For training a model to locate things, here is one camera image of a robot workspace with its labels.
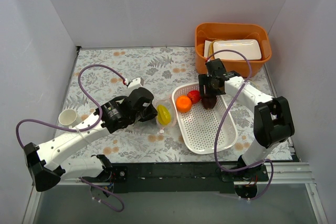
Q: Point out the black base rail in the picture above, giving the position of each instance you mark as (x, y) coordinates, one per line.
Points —
(179, 177)

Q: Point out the orange fruit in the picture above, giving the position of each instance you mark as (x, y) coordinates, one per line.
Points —
(183, 104)

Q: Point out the white cup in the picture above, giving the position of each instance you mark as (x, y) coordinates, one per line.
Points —
(69, 118)

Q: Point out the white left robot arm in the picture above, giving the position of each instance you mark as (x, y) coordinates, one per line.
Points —
(48, 163)

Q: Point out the floral table mat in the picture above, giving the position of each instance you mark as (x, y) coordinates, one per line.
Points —
(97, 78)

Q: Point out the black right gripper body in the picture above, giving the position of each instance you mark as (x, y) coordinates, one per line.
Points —
(207, 91)

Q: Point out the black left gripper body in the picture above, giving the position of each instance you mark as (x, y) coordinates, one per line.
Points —
(148, 109)

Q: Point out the white perforated plastic basket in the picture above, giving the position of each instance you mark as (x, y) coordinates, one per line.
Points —
(199, 127)

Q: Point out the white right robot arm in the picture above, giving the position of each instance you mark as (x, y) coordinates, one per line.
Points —
(273, 122)

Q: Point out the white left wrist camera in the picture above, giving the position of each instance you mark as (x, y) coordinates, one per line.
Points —
(134, 84)

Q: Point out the red strawberry fruit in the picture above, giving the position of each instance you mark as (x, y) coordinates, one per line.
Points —
(194, 96)

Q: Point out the yellow star fruit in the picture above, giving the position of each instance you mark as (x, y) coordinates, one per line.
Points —
(164, 116)

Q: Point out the yellow plate in tub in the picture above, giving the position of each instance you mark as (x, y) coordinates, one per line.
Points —
(208, 48)

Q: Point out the orange plastic tub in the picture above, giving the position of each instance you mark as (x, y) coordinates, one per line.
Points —
(228, 31)

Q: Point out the clear zip top bag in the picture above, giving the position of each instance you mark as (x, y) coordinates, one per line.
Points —
(153, 126)

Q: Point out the white rectangular plate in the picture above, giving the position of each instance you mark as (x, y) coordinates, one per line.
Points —
(248, 47)

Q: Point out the dark red apple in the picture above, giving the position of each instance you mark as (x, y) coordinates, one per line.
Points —
(209, 101)

